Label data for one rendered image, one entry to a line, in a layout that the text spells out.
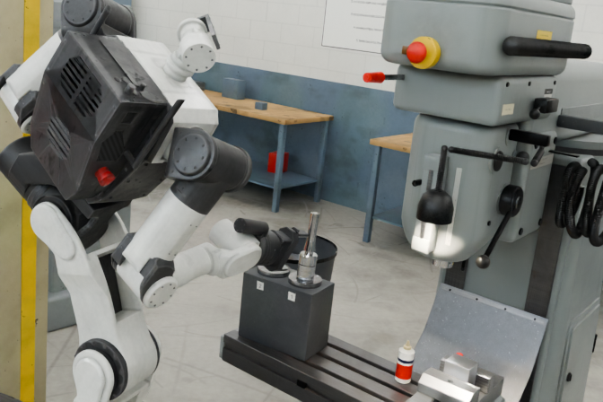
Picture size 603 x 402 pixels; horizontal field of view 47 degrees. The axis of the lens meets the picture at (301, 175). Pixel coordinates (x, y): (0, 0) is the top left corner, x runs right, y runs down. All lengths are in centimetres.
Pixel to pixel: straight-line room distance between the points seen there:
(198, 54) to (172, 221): 33
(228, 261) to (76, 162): 39
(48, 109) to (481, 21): 84
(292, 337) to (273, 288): 14
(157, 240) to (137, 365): 39
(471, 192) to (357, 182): 533
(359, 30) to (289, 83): 99
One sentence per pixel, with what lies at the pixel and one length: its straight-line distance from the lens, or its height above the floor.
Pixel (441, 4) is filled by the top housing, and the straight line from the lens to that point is 135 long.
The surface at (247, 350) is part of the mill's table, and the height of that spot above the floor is 92.
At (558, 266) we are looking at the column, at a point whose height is 124.
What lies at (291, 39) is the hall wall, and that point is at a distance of 722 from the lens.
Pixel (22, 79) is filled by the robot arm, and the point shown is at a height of 161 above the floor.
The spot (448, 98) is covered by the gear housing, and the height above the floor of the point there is 167.
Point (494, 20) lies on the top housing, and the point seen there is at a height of 183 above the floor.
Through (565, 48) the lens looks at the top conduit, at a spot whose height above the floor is 179.
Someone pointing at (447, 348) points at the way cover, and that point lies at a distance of 204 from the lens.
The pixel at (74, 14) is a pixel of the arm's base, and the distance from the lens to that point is 152.
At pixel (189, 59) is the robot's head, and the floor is 170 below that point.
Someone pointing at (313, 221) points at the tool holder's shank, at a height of 129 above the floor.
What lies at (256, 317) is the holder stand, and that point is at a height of 100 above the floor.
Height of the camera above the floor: 181
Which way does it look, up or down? 13 degrees down
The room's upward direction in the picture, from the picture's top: 6 degrees clockwise
